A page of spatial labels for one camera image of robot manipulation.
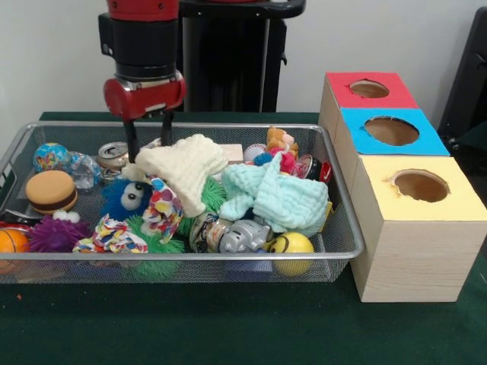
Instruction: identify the purple spiky rubber ball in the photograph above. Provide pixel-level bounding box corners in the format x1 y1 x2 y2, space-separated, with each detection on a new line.
28 211 92 254

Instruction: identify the foam burger toy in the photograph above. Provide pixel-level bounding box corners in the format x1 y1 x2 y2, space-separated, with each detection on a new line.
24 170 79 216

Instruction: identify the small orange basketball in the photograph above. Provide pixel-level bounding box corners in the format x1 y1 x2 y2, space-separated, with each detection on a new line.
0 227 31 275

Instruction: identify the clear plastic packet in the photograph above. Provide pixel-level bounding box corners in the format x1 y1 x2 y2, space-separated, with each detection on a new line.
68 151 103 191

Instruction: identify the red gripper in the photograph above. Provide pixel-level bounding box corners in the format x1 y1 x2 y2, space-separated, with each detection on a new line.
103 71 187 163

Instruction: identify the dark green table cloth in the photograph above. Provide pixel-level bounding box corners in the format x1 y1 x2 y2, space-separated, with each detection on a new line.
454 121 487 148
0 110 487 365

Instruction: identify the blue fuzzy toy with eyes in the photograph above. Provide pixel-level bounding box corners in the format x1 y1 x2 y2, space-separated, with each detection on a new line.
100 178 153 221

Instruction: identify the colourful patterned cloth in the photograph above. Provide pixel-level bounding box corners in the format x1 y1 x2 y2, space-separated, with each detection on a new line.
72 176 186 255

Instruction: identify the shallow mesh bin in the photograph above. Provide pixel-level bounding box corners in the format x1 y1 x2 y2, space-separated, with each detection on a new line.
0 121 365 284

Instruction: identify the mint muslin cloth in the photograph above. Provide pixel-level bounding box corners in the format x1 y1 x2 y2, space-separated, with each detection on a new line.
219 151 330 233

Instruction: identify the black stand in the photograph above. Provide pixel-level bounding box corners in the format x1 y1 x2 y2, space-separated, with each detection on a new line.
437 5 487 138

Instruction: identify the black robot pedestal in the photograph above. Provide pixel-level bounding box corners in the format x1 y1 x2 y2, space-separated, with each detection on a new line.
177 0 307 113

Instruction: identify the wooden box with three holes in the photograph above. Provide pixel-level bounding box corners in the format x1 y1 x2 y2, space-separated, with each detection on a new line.
318 71 487 304

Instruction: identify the blue globe ball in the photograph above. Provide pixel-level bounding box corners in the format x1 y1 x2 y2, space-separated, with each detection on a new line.
32 142 72 174

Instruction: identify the smooth yellow ball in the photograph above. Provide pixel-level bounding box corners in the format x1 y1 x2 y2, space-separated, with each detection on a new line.
269 231 316 277

